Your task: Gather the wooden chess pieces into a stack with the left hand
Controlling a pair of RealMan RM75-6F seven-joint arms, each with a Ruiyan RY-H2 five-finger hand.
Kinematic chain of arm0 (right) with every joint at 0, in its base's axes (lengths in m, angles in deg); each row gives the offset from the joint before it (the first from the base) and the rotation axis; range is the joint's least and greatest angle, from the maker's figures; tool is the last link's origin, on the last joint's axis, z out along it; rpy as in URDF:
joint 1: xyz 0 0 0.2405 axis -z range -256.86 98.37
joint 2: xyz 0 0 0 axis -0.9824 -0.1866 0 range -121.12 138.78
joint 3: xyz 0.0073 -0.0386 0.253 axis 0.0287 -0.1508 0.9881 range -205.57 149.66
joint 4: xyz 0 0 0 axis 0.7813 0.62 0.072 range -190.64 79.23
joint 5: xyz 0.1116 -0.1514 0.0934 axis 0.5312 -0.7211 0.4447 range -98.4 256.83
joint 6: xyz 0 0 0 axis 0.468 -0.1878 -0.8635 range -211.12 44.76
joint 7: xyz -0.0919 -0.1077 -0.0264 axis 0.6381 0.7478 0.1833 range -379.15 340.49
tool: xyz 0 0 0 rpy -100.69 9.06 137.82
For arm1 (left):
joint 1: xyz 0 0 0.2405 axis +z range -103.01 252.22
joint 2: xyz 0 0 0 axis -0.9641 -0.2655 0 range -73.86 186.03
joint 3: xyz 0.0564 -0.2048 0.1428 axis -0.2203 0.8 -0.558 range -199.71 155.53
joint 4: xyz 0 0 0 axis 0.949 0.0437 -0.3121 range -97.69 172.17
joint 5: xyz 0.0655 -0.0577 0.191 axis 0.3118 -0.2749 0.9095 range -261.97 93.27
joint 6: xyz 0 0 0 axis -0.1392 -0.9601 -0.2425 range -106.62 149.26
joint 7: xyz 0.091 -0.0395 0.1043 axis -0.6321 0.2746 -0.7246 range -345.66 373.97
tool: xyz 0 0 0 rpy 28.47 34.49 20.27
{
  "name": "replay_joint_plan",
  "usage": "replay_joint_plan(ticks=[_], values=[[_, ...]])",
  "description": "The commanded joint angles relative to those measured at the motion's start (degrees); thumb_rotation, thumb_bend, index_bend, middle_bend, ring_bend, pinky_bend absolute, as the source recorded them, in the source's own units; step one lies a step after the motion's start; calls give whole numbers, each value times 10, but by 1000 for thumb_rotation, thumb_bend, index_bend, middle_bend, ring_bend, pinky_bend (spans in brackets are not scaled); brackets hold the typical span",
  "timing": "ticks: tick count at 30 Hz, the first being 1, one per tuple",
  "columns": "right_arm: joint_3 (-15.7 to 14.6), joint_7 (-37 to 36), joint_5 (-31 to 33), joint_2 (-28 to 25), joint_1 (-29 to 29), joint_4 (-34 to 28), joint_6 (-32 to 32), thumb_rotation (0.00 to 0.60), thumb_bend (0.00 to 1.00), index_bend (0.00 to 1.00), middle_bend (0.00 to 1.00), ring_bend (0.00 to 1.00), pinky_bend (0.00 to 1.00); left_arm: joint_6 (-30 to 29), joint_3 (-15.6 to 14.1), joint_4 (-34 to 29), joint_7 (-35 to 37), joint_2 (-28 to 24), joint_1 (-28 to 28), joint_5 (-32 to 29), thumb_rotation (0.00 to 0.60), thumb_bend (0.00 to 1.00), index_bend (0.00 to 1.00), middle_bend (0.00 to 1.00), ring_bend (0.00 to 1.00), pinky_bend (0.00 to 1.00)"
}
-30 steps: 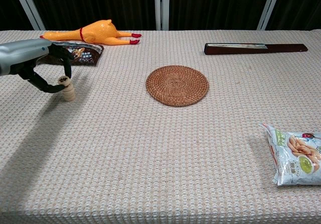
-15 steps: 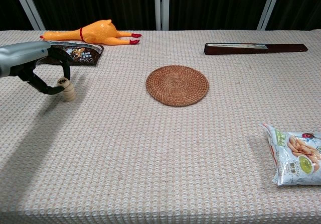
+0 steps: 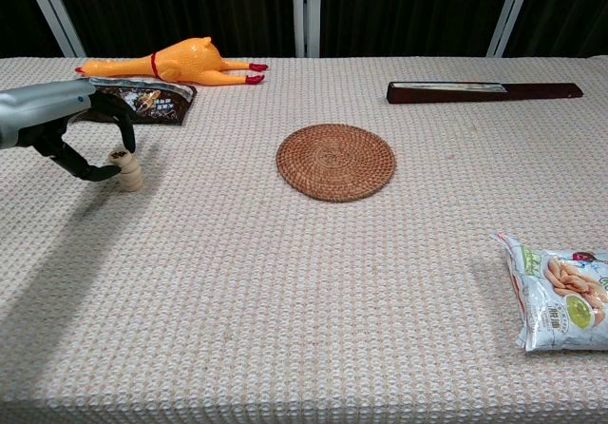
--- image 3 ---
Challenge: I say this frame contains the white slanted frame post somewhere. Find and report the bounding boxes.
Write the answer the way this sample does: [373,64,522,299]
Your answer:
[485,0,538,58]
[18,0,87,58]

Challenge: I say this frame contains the white green snack bag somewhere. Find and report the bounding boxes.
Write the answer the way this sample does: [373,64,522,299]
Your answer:
[490,231,608,353]

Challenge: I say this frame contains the white double frame post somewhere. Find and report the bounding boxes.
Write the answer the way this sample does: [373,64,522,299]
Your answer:
[291,0,322,58]

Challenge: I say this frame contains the beige woven tablecloth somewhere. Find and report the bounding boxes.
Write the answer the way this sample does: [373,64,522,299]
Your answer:
[0,55,608,424]

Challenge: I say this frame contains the yellow rubber chicken toy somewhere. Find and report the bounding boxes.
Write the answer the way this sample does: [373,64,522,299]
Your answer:
[74,36,270,87]

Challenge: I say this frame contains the round woven rattan coaster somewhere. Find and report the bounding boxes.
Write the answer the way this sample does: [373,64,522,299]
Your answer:
[275,123,397,203]

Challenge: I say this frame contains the dark brown snack packet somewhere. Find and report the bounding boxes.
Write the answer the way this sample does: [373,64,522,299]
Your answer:
[78,76,199,126]

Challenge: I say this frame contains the dark pleated curtain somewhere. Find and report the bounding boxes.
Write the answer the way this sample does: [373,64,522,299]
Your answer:
[0,0,608,59]

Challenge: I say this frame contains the dark wooden folded fan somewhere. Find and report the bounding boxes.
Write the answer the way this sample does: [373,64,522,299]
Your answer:
[385,80,584,106]

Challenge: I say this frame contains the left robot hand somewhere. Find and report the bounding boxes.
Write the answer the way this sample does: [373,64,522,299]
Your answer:
[0,80,137,182]

